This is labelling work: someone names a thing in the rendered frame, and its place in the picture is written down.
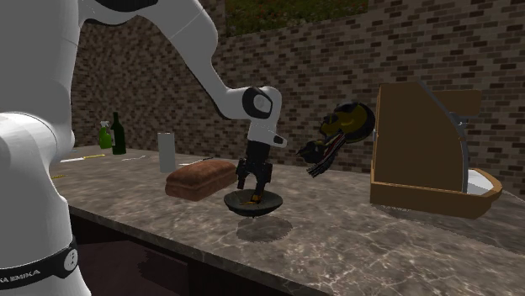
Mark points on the dark green wine bottle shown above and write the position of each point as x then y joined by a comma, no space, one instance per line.
118,139

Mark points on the black and yellow round object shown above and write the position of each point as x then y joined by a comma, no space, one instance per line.
348,123

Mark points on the dark round bowl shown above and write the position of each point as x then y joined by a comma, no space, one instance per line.
238,207

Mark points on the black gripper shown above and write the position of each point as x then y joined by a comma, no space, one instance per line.
257,158

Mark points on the white utensil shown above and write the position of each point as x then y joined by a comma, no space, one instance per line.
133,158

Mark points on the small yellow utensil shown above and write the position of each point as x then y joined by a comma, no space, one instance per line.
58,176

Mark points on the green spray bottle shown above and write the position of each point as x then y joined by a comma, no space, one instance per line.
105,138

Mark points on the window with greenery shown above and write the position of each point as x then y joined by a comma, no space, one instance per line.
295,14

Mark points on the white paper towel roll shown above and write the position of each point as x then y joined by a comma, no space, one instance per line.
166,151

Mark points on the dark counter cabinet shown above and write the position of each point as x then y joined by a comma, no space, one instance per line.
123,262

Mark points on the brown bread loaf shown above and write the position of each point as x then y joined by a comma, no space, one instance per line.
197,178

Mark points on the brown bread box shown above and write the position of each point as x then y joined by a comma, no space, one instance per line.
414,143

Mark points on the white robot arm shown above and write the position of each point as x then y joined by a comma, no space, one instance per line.
37,172

